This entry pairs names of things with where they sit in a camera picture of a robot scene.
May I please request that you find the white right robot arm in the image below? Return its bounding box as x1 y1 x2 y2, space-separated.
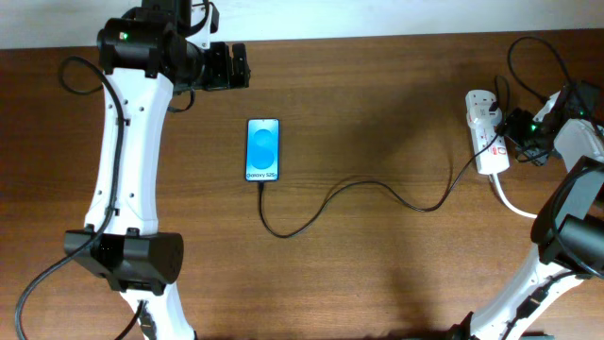
446 82 603 339

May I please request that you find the white power strip cord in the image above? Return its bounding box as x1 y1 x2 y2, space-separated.
489 173 539 220

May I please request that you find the black USB charging cable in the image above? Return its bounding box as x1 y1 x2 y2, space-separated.
257 74 512 240

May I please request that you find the white power strip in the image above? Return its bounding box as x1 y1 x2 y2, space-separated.
464 89 512 176

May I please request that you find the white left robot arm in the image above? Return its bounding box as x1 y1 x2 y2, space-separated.
64 1 250 339

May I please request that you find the white USB charger adapter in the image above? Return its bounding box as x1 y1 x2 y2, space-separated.
465 90 502 129

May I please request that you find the blue Galaxy smartphone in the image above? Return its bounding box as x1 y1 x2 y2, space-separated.
244 119 280 182

